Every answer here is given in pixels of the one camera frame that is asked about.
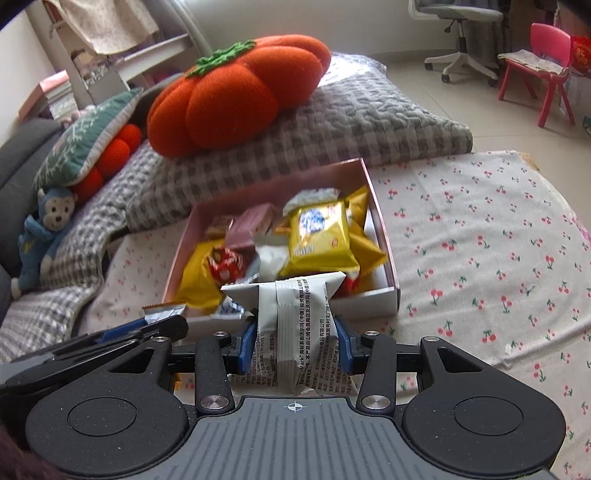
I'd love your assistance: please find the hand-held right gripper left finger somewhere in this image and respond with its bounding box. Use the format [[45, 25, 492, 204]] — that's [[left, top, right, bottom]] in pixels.
[[111, 318, 260, 415]]

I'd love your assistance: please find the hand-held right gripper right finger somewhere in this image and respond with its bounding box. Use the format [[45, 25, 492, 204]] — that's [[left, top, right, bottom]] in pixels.
[[332, 316, 486, 412]]

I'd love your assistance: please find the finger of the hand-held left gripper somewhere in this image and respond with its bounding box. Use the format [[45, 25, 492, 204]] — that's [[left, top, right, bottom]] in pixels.
[[95, 315, 190, 345], [39, 337, 155, 370]]

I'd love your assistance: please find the silver blue snack packet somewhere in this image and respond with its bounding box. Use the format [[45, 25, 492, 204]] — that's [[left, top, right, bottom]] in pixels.
[[142, 301, 188, 325]]

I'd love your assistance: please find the clear blue snack packet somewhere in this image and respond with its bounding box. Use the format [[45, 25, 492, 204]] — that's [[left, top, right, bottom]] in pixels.
[[209, 294, 249, 320]]

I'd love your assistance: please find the red foil candy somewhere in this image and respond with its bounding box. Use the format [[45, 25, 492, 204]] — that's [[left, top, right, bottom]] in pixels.
[[205, 246, 246, 285], [336, 271, 362, 297]]

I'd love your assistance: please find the pink cardboard box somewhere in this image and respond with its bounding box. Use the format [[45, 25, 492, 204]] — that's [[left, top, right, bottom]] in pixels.
[[164, 158, 400, 334]]

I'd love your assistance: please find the yellow biscuit packet blue logo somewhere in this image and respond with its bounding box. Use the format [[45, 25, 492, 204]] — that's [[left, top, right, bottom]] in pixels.
[[285, 200, 362, 278]]

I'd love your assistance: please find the brown snack packet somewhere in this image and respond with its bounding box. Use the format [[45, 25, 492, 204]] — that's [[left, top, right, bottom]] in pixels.
[[203, 217, 235, 241]]

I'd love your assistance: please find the pink snack packet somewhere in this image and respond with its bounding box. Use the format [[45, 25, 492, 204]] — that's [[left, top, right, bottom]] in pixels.
[[225, 203, 279, 253]]

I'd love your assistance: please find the person's left forearm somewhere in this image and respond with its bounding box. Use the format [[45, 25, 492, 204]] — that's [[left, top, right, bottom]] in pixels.
[[0, 415, 61, 480]]

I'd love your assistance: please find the grey checked blanket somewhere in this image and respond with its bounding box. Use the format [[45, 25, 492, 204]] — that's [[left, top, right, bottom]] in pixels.
[[0, 138, 195, 366]]

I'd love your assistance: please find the blue monkey plush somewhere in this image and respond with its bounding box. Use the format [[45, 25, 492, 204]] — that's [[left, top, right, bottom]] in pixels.
[[10, 186, 80, 299]]

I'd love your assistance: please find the cherry-print bedsheet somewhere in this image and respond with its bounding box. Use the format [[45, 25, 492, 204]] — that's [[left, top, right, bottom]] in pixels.
[[78, 150, 591, 464]]

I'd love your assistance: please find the small red pumpkin cushion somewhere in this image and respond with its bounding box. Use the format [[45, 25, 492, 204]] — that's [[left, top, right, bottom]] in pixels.
[[69, 123, 145, 207]]

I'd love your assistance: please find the green leaf-pattern pillow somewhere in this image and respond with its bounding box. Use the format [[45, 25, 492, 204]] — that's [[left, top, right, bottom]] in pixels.
[[32, 88, 145, 188]]

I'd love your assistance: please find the grey sofa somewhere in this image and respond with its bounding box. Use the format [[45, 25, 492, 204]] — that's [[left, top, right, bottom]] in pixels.
[[0, 117, 66, 296]]

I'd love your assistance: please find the grey checked pillow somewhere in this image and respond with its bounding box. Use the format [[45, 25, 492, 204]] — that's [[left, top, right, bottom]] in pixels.
[[124, 52, 475, 232]]

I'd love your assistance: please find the orange pumpkin cushion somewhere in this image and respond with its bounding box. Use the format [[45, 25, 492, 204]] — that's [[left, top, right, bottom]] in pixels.
[[147, 35, 331, 160]]

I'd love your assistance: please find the stack of books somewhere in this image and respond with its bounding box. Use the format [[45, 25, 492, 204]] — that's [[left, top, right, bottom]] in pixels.
[[18, 71, 75, 121]]

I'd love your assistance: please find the white shelf unit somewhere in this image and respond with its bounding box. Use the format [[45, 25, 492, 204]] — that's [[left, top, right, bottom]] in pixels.
[[25, 0, 195, 112]]

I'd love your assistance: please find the hanging floral cloth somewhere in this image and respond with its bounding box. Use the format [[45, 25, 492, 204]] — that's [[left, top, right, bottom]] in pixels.
[[60, 0, 161, 55]]

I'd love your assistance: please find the grey office chair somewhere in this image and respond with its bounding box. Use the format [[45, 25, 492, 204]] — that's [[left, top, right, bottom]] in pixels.
[[409, 0, 505, 85]]

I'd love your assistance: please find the printed cloth on chair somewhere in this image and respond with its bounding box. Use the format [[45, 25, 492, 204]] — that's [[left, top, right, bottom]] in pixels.
[[498, 48, 570, 78]]

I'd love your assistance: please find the pink plastic child chair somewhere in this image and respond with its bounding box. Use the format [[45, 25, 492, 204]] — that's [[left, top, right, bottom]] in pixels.
[[497, 22, 576, 128]]

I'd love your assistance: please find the red gift bag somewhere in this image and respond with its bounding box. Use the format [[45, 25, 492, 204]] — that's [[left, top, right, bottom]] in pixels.
[[570, 36, 591, 75]]

